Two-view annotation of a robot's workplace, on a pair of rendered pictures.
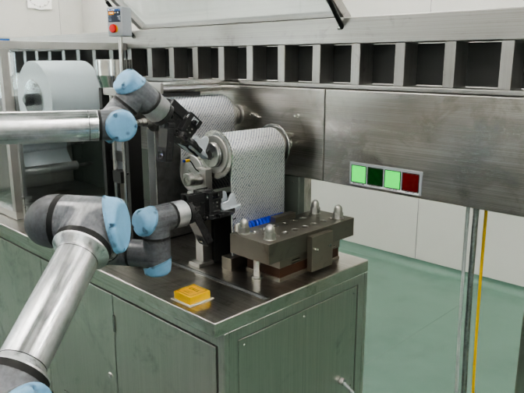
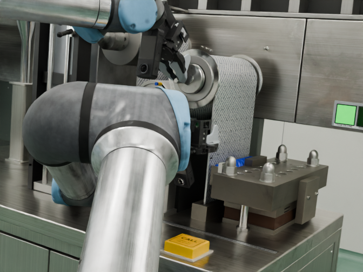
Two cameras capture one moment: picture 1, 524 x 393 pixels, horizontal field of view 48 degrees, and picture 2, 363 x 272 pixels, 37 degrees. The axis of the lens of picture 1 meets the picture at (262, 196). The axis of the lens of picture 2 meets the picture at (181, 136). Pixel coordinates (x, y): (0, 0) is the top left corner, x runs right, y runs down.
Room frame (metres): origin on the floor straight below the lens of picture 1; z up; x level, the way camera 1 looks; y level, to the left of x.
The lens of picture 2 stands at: (0.40, 0.46, 1.30)
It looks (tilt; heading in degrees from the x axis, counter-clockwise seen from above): 8 degrees down; 347
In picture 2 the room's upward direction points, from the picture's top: 5 degrees clockwise
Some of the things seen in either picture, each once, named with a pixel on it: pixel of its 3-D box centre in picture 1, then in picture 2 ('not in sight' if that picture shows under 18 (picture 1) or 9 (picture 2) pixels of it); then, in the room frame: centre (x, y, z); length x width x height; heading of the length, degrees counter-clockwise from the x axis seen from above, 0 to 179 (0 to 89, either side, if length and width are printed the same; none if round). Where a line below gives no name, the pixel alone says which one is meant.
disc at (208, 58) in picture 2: (215, 154); (193, 79); (1.75, 0.14, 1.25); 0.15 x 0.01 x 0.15; 46
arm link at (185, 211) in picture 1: (178, 214); not in sight; (1.57, 0.23, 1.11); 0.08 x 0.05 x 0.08; 46
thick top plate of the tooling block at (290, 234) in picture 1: (295, 234); (274, 180); (1.74, -0.10, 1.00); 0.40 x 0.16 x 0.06; 136
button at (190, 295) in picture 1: (192, 294); (187, 246); (1.47, 0.19, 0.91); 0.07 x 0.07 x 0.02; 46
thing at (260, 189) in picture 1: (258, 194); (232, 132); (1.79, 0.01, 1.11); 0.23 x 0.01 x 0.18; 136
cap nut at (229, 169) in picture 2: (244, 225); (230, 165); (1.65, 0.05, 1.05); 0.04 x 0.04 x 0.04
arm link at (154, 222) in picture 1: (155, 220); not in sight; (1.51, 0.29, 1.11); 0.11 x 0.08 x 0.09; 136
